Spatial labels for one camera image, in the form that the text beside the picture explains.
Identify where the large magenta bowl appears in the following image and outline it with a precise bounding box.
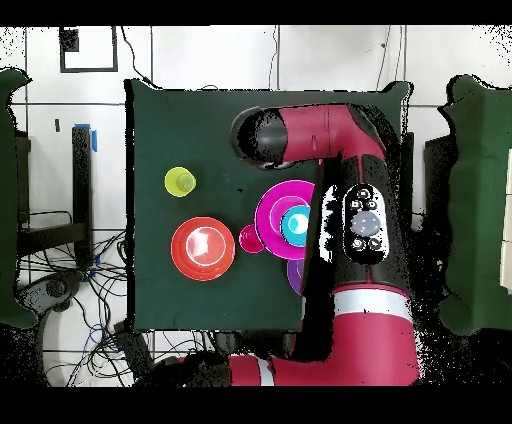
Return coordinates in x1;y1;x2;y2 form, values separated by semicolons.
254;179;316;261

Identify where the small cyan bowl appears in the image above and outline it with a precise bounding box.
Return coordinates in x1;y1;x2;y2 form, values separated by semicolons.
280;204;312;248

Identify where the yellow cup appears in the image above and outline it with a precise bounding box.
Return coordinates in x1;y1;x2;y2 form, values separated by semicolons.
164;166;198;198

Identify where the red cup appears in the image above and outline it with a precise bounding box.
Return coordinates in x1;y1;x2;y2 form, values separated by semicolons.
238;223;266;255

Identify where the orange bowl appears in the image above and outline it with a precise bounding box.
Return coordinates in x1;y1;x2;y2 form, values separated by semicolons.
170;216;236;282

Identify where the purple bowl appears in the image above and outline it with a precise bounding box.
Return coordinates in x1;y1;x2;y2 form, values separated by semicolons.
286;258;305;297

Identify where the dark green table cloth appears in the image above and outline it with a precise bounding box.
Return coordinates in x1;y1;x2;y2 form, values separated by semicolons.
124;78;413;333

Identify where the black box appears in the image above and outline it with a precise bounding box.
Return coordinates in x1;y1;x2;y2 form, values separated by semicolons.
423;134;455;235

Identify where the green cloth covered table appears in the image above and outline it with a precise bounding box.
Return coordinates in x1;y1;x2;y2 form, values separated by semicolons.
0;67;39;330
433;74;512;337

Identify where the thin grey cable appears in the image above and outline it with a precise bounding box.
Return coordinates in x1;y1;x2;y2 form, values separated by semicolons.
374;25;392;92
268;25;280;90

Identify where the tangle of cables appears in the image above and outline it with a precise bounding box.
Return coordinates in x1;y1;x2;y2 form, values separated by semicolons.
17;229;219;387

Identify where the black post with blue tape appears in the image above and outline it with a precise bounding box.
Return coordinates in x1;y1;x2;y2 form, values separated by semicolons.
71;124;98;268

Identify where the black cable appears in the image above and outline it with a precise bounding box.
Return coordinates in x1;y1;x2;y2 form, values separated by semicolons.
119;25;155;87

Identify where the black metal frame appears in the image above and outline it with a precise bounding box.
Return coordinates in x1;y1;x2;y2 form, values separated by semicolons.
15;133;89;257

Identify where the black pedestal foot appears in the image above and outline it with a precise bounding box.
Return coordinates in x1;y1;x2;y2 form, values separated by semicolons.
17;271;86;317

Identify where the black square floor frame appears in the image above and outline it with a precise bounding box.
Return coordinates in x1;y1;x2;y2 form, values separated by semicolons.
58;25;120;74

